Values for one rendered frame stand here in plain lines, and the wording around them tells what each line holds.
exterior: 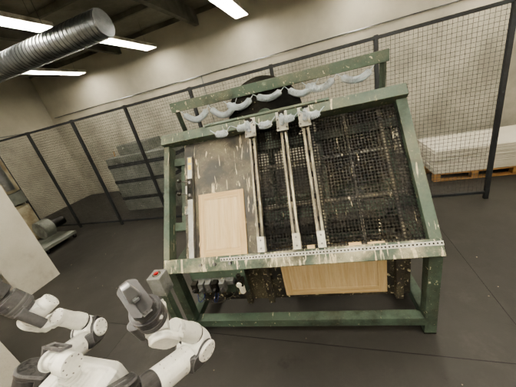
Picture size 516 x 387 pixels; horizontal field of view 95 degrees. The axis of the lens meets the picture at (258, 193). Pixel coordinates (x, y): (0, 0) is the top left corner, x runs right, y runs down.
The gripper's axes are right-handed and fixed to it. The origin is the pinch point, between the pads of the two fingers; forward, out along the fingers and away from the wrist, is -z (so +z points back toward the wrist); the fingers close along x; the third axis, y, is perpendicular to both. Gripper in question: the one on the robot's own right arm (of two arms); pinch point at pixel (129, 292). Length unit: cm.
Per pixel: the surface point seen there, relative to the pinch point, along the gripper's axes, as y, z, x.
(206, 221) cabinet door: 72, 106, 88
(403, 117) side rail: 208, 27, -7
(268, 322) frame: 64, 179, 6
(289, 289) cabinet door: 97, 165, 7
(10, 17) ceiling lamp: 71, -19, 475
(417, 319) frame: 138, 148, -87
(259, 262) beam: 76, 114, 27
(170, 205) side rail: 60, 102, 126
